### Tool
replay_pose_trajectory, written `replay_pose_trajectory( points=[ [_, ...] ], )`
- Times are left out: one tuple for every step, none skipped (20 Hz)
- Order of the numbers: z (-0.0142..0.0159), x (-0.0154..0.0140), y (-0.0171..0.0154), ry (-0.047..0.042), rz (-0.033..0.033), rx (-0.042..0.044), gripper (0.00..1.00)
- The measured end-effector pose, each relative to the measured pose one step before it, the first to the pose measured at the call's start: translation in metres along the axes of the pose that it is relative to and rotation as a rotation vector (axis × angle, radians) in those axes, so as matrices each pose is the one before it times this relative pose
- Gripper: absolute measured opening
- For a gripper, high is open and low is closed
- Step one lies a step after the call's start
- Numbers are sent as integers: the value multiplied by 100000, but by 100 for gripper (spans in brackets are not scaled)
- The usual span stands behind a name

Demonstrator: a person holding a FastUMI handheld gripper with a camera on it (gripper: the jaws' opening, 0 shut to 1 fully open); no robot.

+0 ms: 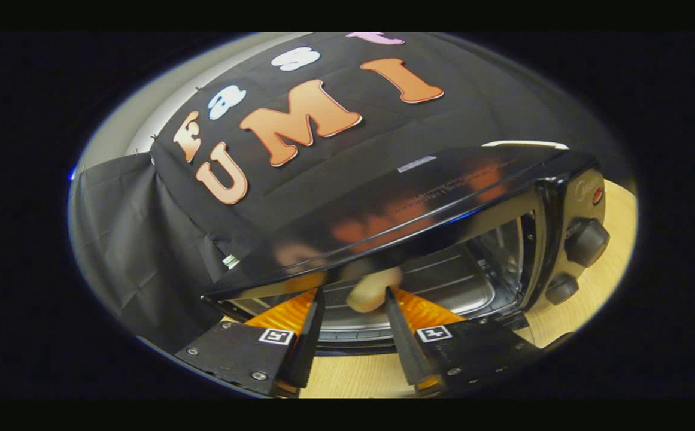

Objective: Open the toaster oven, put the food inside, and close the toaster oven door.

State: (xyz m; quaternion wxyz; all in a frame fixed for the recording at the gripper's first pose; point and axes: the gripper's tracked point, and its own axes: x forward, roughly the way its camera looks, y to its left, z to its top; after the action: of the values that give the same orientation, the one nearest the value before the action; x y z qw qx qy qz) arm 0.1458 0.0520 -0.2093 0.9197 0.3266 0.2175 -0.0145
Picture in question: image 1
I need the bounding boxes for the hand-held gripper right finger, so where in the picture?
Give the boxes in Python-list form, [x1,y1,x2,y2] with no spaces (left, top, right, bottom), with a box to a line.
[385,286,542,396]

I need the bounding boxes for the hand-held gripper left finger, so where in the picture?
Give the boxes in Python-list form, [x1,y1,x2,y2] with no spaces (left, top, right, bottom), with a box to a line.
[175,287,326,397]

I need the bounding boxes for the tan bread roll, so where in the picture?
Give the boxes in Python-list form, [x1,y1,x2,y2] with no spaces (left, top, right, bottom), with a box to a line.
[346,268,403,314]

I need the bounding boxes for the black toaster oven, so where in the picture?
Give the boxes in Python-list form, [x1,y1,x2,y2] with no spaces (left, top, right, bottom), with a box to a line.
[202,144,611,358]

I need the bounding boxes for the white box appliance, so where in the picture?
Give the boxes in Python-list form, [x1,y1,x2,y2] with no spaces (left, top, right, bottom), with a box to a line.
[482,140,570,150]

